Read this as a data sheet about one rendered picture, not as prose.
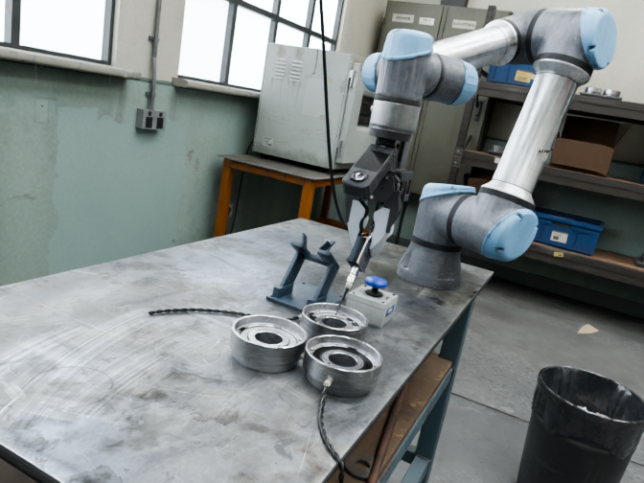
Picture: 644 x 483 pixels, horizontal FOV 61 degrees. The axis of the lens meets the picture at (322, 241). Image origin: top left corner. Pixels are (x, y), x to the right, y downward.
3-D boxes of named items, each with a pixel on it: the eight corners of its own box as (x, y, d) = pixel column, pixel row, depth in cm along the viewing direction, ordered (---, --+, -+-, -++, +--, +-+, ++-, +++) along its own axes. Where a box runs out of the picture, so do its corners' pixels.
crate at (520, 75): (560, 97, 408) (568, 67, 403) (560, 93, 374) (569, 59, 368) (490, 86, 426) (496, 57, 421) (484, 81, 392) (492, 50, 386)
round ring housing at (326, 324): (373, 340, 88) (378, 316, 87) (347, 362, 79) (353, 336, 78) (316, 319, 93) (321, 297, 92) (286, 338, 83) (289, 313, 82)
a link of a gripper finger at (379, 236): (397, 256, 95) (402, 204, 93) (383, 262, 90) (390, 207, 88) (380, 253, 97) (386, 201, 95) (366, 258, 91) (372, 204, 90)
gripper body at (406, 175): (408, 205, 95) (423, 135, 92) (390, 209, 87) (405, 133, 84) (369, 195, 98) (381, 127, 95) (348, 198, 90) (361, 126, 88)
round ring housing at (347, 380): (317, 353, 80) (322, 328, 79) (384, 376, 77) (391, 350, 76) (287, 382, 71) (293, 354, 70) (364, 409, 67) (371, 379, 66)
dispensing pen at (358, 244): (325, 306, 87) (365, 217, 92) (332, 313, 91) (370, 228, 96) (336, 310, 86) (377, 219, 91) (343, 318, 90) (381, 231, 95)
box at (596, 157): (617, 180, 362) (634, 122, 352) (537, 164, 382) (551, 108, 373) (614, 177, 399) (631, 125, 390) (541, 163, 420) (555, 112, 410)
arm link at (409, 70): (448, 38, 85) (412, 26, 80) (433, 109, 88) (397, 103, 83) (412, 37, 91) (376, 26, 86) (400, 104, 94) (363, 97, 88)
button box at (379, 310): (380, 329, 93) (386, 303, 92) (343, 316, 96) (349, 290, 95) (396, 316, 101) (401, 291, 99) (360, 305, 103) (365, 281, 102)
